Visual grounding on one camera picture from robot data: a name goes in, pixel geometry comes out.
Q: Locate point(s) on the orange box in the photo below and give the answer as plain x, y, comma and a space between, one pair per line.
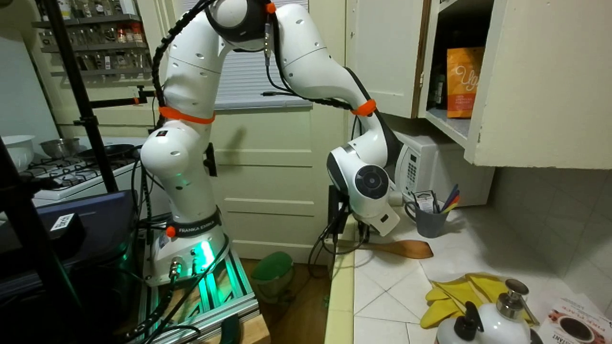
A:
464, 83

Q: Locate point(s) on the grey utensil cup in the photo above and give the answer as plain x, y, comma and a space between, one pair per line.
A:
434, 225

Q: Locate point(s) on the coffee print bag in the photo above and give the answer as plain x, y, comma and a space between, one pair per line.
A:
577, 328

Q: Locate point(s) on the dark bottle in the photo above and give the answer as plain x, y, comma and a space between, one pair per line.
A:
437, 89

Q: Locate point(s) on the white window blind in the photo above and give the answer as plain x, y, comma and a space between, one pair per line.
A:
250, 83

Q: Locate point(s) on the gas stove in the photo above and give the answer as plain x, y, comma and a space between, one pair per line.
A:
78, 173

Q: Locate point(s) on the wooden spatula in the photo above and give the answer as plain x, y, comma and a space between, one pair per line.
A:
413, 250

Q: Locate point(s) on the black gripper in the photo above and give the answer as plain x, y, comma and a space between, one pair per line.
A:
338, 211

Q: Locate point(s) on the white pot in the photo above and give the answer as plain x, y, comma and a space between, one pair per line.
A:
20, 152

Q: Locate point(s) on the white microwave oven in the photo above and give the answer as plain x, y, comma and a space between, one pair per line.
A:
447, 173

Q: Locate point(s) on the white upper cabinet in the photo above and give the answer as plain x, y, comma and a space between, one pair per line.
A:
556, 83

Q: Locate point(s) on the black stand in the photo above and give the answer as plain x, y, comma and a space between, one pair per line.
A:
26, 242

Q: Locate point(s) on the black box with label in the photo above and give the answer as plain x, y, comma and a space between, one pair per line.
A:
68, 240

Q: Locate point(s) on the blue box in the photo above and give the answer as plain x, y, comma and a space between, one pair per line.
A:
107, 223

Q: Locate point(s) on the wooden base board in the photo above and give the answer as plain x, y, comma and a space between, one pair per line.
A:
252, 328

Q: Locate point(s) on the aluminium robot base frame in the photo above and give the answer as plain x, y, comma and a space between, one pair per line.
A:
217, 299

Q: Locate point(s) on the white panelled door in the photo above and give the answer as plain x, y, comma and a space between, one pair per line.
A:
275, 185

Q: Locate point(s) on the steel kettle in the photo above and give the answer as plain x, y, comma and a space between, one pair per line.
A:
499, 328

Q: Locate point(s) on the spice rack shelf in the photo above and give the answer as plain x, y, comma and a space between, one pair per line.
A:
97, 45

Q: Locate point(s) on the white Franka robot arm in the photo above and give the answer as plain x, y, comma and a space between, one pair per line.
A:
193, 160

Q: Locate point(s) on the green waste bin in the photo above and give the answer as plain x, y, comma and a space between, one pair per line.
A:
275, 274

